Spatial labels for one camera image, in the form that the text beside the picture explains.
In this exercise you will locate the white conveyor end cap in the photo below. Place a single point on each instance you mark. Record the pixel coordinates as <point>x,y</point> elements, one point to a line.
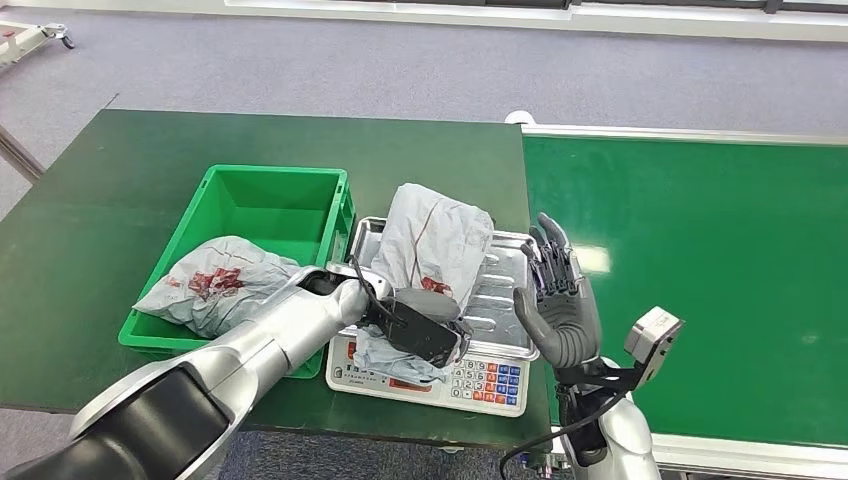
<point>519,117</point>

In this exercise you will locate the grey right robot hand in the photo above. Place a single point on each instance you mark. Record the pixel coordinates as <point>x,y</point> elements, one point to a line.
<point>563,324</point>

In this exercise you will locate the grey metal bar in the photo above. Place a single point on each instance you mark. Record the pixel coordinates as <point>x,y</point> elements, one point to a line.
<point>18,156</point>

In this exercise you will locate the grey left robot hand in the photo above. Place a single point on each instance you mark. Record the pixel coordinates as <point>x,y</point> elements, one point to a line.
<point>427,305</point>

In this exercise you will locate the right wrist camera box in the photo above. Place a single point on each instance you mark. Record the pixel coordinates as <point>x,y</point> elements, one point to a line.
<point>652,338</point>

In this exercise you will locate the green conveyor belt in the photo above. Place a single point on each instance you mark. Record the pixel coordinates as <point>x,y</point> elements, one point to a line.
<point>748,252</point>

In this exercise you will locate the green plastic crate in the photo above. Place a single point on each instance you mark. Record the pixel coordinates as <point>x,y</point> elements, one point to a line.
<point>265,205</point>

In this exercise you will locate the white wheeled trolley frame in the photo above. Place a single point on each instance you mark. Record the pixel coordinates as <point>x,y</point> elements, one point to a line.
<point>26,36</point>

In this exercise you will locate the grey mailer package red print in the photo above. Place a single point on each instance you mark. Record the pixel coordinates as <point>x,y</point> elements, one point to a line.
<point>212,285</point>

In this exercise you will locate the grey plastic mailer package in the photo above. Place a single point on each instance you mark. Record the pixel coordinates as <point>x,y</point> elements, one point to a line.
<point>434,232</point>

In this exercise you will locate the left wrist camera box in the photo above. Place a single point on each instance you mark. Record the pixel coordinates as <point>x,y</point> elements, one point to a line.
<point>420,334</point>

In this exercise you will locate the white scale with steel tray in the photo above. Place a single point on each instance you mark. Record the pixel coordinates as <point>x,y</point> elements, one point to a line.
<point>490,391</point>

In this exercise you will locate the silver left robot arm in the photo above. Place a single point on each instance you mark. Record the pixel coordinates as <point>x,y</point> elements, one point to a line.
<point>218,371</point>

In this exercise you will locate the dark green table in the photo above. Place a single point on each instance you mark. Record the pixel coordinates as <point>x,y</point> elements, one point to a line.
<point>331,152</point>

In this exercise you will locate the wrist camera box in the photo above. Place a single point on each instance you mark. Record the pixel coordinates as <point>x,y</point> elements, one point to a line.
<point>652,338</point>
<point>420,334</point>

